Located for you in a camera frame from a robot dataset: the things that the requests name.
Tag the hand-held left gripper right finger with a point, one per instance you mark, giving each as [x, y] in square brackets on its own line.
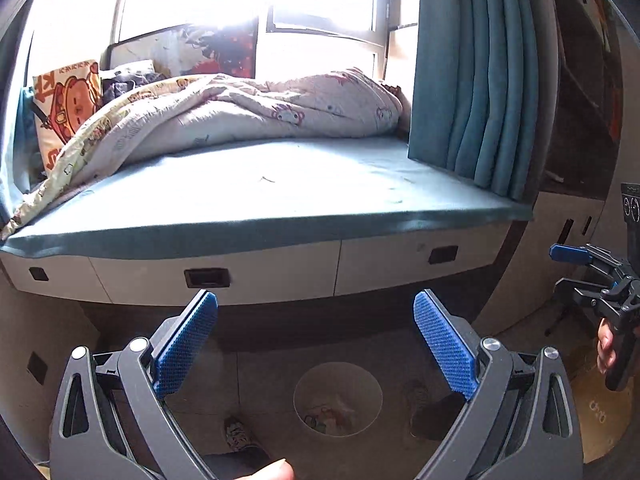
[442, 342]

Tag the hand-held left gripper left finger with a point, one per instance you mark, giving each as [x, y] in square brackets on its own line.
[187, 345]

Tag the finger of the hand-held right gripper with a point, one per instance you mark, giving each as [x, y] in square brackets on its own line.
[590, 297]
[567, 252]

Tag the person's right hand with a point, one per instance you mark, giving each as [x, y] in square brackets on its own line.
[606, 347]

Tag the person's left hand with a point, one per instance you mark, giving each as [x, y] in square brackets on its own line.
[275, 471]

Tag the white sneaker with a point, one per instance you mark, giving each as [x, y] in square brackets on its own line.
[417, 400]
[240, 432]

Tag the cardboard box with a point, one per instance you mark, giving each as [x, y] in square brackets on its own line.
[595, 410]

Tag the white bed drawer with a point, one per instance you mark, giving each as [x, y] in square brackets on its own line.
[280, 270]
[390, 265]
[65, 275]

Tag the wooden bookshelf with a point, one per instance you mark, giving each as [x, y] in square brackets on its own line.
[580, 85]

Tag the blue bed mattress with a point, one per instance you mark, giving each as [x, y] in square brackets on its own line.
[300, 185]

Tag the blue curtain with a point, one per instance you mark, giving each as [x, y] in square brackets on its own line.
[480, 70]
[12, 160]

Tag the cartoon printed quilt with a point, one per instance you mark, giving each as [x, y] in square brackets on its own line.
[225, 110]

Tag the orange cartoon pillow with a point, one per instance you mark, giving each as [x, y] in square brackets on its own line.
[65, 105]

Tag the dark folded clothes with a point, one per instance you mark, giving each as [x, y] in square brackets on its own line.
[130, 80]

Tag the wall poster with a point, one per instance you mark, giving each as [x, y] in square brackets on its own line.
[200, 50]

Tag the window frame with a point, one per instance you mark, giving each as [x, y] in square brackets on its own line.
[380, 15]

